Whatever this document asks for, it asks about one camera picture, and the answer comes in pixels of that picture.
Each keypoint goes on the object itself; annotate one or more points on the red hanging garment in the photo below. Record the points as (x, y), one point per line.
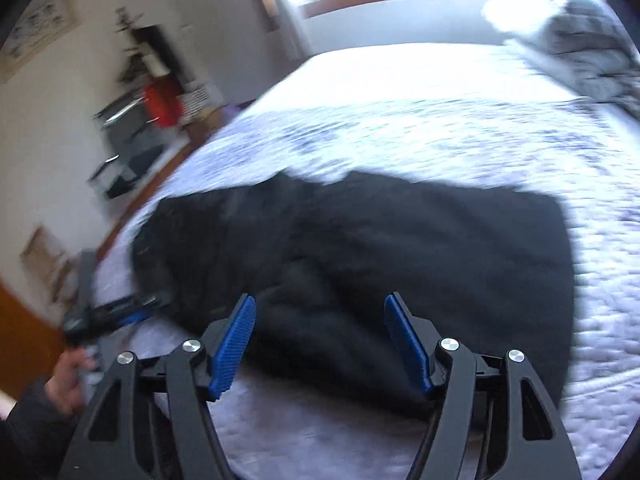
(162, 100)

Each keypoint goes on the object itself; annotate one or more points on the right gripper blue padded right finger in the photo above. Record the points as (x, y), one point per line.
(524, 437)

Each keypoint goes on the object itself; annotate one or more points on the black metal chair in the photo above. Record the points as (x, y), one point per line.
(135, 143)

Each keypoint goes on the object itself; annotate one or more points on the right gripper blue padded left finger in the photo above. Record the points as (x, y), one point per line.
(117, 438)

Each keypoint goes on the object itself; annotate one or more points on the grey folded duvet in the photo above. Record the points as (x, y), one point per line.
(580, 43)

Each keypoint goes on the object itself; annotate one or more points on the person's left hand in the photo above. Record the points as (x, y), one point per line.
(64, 387)

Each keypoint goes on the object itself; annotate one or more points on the light blue bed sheet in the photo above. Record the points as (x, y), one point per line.
(410, 72)

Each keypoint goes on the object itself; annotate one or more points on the wooden coat rack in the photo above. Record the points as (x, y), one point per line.
(144, 65)

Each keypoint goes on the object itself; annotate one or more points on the dark sleeved left forearm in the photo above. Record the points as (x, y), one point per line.
(35, 436)

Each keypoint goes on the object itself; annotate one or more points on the framed wall picture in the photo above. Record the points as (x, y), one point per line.
(40, 25)

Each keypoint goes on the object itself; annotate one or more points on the black pants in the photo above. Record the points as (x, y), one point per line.
(491, 267)

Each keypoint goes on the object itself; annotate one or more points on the quilted patterned bedspread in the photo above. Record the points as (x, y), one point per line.
(275, 428)

